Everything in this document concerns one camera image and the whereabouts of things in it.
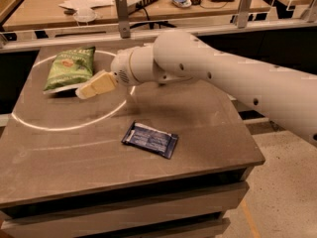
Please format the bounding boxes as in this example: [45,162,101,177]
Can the grey metal post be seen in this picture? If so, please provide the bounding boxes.
[115,0,131,39]
[235,0,252,28]

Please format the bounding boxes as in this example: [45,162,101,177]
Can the green jalapeno chip bag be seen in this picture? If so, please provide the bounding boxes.
[44,47,95,93]

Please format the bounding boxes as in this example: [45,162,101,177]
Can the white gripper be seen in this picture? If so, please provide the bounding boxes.
[75,50,139,99]

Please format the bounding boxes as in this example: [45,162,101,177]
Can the blue rxbar wrapper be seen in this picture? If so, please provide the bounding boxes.
[122,121,178,159]

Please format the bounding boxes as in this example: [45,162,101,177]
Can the wooden back desk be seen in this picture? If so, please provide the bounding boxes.
[2,0,275,32]

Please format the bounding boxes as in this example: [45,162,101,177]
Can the clear plastic lid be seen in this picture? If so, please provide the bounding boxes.
[73,8,97,23]

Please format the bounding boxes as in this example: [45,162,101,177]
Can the grey metal post right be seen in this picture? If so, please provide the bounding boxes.
[235,0,252,28]

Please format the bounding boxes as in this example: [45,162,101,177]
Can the white papers on desk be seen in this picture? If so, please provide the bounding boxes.
[60,0,115,10]

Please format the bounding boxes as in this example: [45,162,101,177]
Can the grey metal post left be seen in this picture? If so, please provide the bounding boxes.
[115,0,131,39]

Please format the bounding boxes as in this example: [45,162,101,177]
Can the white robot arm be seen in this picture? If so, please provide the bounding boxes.
[76,30,317,146]

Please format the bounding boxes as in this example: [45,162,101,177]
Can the blue white face mask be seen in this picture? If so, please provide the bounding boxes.
[171,0,191,8]

